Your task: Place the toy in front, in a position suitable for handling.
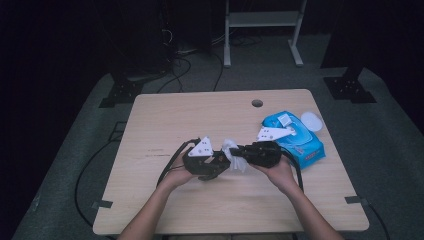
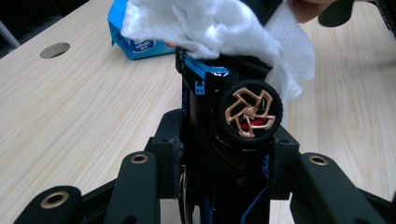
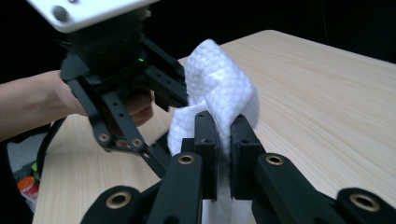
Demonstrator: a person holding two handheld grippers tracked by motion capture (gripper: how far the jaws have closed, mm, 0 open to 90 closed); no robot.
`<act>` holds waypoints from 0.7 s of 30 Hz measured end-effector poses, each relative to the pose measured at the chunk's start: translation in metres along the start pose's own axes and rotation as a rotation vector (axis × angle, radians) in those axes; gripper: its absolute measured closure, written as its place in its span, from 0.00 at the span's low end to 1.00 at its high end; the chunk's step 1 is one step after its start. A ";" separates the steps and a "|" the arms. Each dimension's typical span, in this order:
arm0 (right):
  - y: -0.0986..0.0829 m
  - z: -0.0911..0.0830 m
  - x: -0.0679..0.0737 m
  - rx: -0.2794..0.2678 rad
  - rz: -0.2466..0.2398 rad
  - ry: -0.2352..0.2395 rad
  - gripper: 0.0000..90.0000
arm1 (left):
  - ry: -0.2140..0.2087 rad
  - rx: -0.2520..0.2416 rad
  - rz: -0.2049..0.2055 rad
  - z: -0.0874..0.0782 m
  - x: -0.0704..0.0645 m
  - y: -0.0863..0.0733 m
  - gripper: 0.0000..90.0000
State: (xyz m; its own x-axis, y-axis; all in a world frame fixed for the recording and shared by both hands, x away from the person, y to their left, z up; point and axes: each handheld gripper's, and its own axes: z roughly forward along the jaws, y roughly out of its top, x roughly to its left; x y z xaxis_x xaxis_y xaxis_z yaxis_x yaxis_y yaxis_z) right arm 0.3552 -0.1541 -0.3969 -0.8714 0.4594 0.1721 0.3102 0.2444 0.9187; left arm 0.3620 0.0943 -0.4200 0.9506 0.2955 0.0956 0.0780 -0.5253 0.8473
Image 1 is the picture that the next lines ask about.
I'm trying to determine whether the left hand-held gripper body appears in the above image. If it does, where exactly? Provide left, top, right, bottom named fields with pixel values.
left=182, top=135, right=218, bottom=177

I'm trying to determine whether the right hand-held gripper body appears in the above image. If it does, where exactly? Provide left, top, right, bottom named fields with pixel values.
left=249, top=125, right=298, bottom=169

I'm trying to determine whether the white wet wipe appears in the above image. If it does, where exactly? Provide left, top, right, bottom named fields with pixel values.
left=221, top=138, right=249, bottom=174

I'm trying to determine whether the blue wet wipe pack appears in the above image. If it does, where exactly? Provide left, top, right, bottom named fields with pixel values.
left=261, top=110, right=327, bottom=170

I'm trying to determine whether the person's right hand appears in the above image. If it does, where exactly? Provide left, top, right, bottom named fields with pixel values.
left=252, top=154, right=298, bottom=197

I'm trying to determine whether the person's left hand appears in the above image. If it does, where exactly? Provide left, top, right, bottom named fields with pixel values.
left=159, top=152, right=198, bottom=192

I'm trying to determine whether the white round lid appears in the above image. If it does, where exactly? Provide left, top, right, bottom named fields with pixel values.
left=300, top=111, right=324, bottom=133

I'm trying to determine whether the grey tape strip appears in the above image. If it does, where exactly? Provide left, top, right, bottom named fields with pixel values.
left=344, top=195, right=370, bottom=206
left=91, top=199, right=114, bottom=210

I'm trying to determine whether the black stand base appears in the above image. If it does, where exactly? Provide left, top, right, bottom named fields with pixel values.
left=98, top=77, right=145, bottom=109
left=323, top=66, right=378, bottom=105

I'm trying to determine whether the white metal stand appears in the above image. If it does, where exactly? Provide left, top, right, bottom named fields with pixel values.
left=223, top=0, right=308, bottom=69

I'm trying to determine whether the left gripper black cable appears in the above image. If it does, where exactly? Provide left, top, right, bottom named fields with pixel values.
left=156, top=137, right=201, bottom=188

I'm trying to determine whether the black floor cable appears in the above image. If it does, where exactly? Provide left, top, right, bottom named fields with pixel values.
left=156, top=55, right=193, bottom=94
left=74, top=139, right=118, bottom=228
left=366, top=200, right=391, bottom=240
left=212, top=51, right=225, bottom=93

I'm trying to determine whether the black square floor frame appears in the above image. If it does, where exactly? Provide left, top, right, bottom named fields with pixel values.
left=107, top=121, right=128, bottom=143

